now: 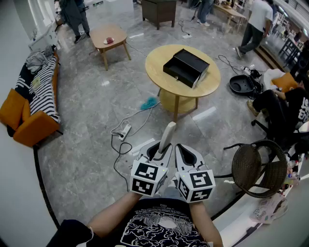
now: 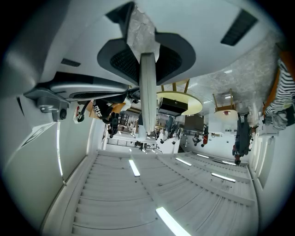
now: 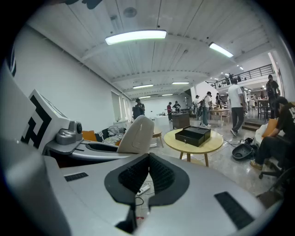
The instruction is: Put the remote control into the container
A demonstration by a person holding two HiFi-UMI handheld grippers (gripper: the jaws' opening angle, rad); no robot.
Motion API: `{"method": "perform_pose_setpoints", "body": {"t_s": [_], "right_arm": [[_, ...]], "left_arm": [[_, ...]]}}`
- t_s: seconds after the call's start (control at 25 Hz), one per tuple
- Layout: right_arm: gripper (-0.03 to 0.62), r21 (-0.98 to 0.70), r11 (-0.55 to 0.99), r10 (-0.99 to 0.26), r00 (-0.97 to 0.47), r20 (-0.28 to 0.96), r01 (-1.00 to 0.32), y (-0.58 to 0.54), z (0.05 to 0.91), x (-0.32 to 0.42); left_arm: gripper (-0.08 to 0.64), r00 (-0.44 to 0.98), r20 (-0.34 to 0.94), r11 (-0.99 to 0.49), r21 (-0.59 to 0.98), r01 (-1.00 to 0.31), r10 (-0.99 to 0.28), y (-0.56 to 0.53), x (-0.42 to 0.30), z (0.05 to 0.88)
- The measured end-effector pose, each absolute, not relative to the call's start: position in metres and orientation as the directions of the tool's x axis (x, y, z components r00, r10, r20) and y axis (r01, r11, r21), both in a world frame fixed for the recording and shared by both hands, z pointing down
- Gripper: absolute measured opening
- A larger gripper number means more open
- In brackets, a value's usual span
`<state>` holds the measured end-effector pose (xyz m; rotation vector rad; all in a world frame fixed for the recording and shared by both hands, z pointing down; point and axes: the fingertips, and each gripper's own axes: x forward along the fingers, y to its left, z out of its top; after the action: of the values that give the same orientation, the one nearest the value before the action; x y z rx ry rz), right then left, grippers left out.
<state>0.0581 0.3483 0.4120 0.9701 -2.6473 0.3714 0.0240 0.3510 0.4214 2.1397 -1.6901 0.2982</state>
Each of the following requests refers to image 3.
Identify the black white striped cloth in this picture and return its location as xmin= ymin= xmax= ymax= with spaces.
xmin=95 ymin=131 xmax=125 ymax=146

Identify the round wooden table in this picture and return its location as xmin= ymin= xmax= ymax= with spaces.
xmin=164 ymin=128 xmax=224 ymax=167

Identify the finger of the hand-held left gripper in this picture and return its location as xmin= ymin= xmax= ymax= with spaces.
xmin=68 ymin=147 xmax=134 ymax=162
xmin=84 ymin=141 xmax=118 ymax=153

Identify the white beanbag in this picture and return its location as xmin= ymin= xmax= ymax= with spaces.
xmin=255 ymin=123 xmax=269 ymax=139

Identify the grey gripper camera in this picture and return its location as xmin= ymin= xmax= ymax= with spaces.
xmin=56 ymin=120 xmax=83 ymax=146

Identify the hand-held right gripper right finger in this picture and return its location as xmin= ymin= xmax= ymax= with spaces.
xmin=138 ymin=153 xmax=268 ymax=236

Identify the white power strip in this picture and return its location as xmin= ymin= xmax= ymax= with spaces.
xmin=136 ymin=183 xmax=151 ymax=197

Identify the dark high table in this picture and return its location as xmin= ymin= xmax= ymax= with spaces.
xmin=257 ymin=99 xmax=271 ymax=121

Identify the dark wicker chair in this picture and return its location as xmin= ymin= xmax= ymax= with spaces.
xmin=255 ymin=165 xmax=295 ymax=208

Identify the grey crumpled cloth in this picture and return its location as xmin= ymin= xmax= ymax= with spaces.
xmin=107 ymin=125 xmax=120 ymax=137

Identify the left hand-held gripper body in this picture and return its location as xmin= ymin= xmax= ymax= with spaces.
xmin=20 ymin=89 xmax=84 ymax=156

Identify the black office chair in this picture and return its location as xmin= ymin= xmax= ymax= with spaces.
xmin=258 ymin=158 xmax=284 ymax=180

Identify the black rectangular plastic tray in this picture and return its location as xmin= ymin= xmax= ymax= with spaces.
xmin=175 ymin=125 xmax=212 ymax=148

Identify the black plastic shell tray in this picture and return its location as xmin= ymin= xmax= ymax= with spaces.
xmin=231 ymin=143 xmax=254 ymax=160

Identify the light wooden table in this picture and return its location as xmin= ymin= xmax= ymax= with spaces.
xmin=209 ymin=108 xmax=231 ymax=124

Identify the window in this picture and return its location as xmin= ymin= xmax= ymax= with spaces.
xmin=111 ymin=90 xmax=122 ymax=123

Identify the dark wooden cabinet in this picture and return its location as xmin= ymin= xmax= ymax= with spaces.
xmin=171 ymin=112 xmax=191 ymax=130

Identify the orange sofa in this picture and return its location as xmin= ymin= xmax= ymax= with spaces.
xmin=81 ymin=130 xmax=98 ymax=142

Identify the black balcony railing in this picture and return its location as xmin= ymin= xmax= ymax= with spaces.
xmin=206 ymin=64 xmax=275 ymax=89

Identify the wooden floor step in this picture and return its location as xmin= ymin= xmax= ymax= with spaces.
xmin=241 ymin=120 xmax=264 ymax=132

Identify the orange cushion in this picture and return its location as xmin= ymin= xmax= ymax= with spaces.
xmin=262 ymin=118 xmax=280 ymax=138

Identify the white block table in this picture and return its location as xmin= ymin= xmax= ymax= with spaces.
xmin=154 ymin=115 xmax=170 ymax=128

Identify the round ceiling fixture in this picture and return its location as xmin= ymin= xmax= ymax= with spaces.
xmin=123 ymin=6 xmax=138 ymax=18

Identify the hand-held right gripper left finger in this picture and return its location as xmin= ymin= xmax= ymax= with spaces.
xmin=44 ymin=153 xmax=150 ymax=236

